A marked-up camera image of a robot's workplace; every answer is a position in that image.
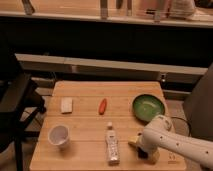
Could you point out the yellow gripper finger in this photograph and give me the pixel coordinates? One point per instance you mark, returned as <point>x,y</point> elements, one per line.
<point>153,157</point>
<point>135,141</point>

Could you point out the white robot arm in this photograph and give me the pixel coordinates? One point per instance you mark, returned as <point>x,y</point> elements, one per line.
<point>157,134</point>

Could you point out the white sponge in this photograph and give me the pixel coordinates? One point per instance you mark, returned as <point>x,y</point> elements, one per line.
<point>66,105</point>

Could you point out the clear plastic bottle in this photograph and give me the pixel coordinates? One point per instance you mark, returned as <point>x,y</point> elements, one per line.
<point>112,145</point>

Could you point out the green plate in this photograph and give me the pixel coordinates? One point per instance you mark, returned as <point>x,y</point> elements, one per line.
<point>146,106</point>

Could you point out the orange carrot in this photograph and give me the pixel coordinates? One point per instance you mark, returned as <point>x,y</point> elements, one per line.
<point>102,106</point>

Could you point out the white paper cup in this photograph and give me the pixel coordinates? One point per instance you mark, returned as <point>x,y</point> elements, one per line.
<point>59,136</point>

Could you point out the black side table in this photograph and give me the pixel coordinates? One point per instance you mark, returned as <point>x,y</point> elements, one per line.
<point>19,105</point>

